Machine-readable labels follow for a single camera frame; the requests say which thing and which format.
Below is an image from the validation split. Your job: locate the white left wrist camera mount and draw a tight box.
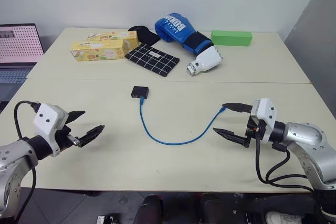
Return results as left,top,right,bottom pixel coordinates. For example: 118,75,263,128
33,103,69,157

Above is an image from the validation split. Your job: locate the blue Ethernet cable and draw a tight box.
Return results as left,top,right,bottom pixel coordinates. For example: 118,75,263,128
138,96,227,146

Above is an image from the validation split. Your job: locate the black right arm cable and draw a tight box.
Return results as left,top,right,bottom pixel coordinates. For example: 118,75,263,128
255,128,316,191

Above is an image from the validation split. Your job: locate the black white grid pouch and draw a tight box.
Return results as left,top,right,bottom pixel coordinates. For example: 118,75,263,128
124,42,181,78

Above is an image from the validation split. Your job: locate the small black adapter box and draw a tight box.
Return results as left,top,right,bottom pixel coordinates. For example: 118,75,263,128
130,85,150,100

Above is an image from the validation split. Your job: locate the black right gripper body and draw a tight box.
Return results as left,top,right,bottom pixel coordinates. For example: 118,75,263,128
244,118,264,148

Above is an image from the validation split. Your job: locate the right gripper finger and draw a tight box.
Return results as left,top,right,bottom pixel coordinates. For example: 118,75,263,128
212,127,247,146
222,102,254,115

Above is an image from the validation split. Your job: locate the dark rounded shape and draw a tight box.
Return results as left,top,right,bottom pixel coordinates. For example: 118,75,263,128
199,193,229,224
141,194,164,224

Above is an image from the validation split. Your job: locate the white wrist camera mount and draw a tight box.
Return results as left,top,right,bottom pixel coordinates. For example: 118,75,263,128
250,98,278,145
33,103,69,157

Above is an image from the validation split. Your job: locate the long yellow printed carton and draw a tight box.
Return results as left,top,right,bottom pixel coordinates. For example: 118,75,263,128
69,39,132,63
87,30,140,49

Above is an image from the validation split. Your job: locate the black soft pad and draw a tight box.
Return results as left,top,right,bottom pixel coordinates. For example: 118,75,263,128
128,25,161,46

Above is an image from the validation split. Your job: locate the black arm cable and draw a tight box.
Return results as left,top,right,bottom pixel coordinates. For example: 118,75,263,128
255,128,316,191
13,100,40,221

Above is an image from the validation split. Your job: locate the white ribbed plastic bottle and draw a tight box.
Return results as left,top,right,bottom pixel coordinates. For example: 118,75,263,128
186,46,224,77

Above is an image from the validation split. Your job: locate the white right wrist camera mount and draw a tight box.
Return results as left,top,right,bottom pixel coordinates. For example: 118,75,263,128
250,98,278,145

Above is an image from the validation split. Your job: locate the blue boxing glove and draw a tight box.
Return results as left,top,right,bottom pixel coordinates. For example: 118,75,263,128
154,12,214,56

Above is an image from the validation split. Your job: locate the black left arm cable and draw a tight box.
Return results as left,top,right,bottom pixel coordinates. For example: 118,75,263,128
13,100,40,221

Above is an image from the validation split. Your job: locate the open laptop computer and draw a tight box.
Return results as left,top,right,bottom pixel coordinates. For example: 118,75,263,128
0,23,44,104

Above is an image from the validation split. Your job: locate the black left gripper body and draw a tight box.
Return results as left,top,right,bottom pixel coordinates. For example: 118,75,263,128
55,125,81,154

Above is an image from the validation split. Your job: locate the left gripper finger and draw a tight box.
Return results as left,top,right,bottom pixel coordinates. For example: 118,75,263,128
65,110,86,126
78,124,106,148

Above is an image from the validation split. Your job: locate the white sneaker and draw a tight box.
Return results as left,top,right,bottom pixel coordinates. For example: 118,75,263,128
265,211,306,224

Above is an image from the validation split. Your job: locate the green rectangular block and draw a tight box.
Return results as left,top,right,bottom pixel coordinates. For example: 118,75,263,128
211,30,253,48

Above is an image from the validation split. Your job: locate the small black labelled device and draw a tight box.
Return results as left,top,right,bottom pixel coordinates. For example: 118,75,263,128
96,215,114,224

